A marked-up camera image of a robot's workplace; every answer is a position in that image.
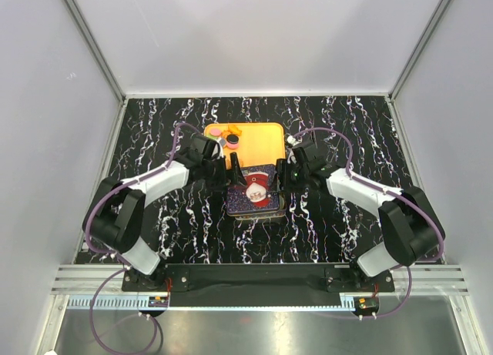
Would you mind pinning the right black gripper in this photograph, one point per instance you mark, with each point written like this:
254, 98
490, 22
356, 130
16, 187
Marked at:
282, 170

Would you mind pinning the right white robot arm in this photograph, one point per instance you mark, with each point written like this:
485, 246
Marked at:
410, 227

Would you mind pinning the yellow plastic tray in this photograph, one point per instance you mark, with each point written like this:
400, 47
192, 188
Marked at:
261, 143

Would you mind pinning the gold cookie tin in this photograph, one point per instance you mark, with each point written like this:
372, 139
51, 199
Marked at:
272, 214

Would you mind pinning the gold tin lid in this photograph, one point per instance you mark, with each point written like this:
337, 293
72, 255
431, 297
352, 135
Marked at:
258, 196

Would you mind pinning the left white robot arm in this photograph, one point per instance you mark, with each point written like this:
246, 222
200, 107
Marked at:
114, 220

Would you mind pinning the black cookie on pink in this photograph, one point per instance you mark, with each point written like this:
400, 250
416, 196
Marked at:
233, 139

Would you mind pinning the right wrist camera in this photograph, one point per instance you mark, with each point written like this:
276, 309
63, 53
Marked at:
291, 141

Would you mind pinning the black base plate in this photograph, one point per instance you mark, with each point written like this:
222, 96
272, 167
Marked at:
256, 285

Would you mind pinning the pink cookie under black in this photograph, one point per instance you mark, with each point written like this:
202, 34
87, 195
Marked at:
232, 145

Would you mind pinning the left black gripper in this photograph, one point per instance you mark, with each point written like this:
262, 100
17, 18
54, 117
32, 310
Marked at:
233, 175

